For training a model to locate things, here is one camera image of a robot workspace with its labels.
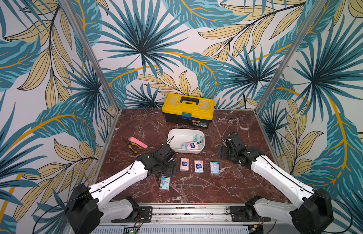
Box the green white tissue pack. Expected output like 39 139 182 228
193 134 203 145

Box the aluminium front rail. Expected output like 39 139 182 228
61 203 320 234

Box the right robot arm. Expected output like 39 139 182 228
216 133 334 234

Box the white plastic storage box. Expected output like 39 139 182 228
167 128 205 154

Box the blue elephant tissue pack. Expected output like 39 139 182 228
210 162 220 175

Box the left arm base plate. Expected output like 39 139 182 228
111 206 153 224

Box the yellow black toolbox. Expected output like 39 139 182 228
162 94 215 128

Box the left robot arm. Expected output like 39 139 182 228
65 144 175 234

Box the pink Tempo tissue pack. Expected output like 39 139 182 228
180 158 189 171
194 160 204 174

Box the teal cartoon tissue pack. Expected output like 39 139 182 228
160 176 171 191

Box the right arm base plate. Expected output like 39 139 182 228
225 206 272 223

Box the pink Tempo pack in box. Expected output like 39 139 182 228
185 141 199 150

